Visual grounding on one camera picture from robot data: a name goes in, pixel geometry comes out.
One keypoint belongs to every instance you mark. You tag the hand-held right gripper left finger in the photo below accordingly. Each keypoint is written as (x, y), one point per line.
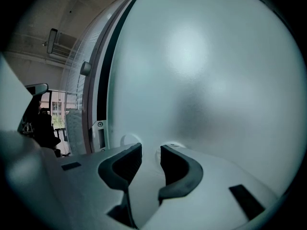
(91, 176)

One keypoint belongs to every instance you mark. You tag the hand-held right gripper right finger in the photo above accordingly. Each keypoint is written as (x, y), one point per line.
(206, 176)

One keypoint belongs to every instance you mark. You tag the frosted glass door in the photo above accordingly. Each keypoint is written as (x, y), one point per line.
(192, 80)

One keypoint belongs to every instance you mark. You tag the white metal strike plate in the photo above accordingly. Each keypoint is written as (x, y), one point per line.
(100, 138)

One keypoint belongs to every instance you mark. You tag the window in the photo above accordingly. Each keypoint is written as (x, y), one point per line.
(58, 109)

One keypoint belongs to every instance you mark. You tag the striped glass partition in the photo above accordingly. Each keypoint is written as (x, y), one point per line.
(74, 92)

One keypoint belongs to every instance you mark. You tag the silver cylindrical fitting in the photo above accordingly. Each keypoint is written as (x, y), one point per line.
(85, 68)

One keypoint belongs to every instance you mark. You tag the ceiling air conditioner vent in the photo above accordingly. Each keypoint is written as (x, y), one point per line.
(63, 45)

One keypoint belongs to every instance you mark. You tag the long ceiling light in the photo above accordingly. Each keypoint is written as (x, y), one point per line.
(51, 41)

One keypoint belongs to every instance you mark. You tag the dark metal door frame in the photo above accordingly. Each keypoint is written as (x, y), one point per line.
(94, 80)

